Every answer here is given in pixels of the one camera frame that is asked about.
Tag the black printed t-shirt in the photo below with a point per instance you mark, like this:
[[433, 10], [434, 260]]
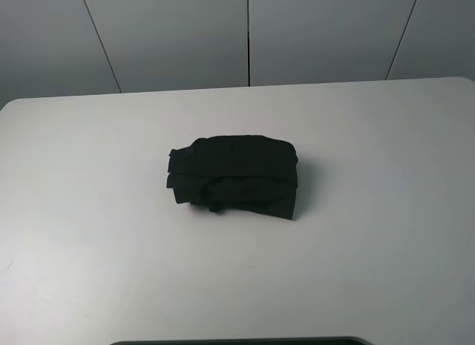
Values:
[[246, 172]]

